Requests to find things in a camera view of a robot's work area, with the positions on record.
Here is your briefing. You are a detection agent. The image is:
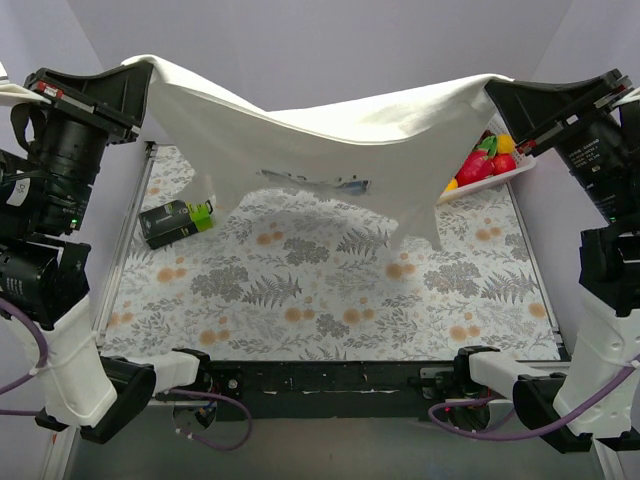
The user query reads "black green cardboard box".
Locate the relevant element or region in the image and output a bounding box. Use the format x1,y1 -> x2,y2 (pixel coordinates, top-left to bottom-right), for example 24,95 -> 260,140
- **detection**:
138,200 -> 215,250

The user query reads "white plastic fruit basket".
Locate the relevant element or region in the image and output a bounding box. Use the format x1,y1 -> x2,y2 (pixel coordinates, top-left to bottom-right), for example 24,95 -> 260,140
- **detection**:
438,114 -> 536,204

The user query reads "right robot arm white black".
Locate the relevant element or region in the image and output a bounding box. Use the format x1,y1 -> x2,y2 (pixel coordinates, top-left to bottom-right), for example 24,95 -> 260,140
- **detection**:
452,70 -> 639,453

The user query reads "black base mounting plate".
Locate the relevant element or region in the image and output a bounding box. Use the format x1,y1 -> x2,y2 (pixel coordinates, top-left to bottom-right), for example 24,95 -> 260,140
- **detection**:
154,359 -> 514,424

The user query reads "red dragon fruit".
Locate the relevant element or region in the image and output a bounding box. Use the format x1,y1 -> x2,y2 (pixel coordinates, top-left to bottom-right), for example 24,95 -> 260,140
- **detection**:
456,150 -> 494,187

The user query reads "red apple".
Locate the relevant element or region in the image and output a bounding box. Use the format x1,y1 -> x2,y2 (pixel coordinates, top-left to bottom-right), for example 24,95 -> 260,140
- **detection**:
492,153 -> 517,175

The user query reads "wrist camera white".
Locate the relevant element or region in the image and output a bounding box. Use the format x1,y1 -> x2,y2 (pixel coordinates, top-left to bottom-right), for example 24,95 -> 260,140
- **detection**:
0,62 -> 51,109
616,87 -> 640,107

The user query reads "yellow orange front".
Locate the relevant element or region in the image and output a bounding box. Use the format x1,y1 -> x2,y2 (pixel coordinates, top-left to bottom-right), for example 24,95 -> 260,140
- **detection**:
446,178 -> 458,191

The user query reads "white t-shirt daisy print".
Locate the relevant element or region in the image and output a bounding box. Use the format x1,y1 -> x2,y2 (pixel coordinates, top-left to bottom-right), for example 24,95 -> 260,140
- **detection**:
120,53 -> 517,252

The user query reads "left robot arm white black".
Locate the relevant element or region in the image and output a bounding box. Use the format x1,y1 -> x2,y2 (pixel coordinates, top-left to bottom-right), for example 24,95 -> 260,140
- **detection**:
1,62 -> 213,444

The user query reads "yellow lemon back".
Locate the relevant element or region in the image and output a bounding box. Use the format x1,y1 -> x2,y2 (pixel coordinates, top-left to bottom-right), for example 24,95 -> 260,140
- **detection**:
496,134 -> 516,155

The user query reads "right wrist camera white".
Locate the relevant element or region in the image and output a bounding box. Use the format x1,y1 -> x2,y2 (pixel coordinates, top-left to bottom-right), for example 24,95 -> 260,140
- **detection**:
616,87 -> 640,107

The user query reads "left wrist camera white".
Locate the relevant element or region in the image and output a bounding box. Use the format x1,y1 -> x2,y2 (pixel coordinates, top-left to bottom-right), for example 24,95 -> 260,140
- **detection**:
0,62 -> 51,109

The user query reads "dark purple grape bunch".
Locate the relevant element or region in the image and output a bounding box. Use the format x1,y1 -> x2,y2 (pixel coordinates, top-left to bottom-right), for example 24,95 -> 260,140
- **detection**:
478,129 -> 494,143

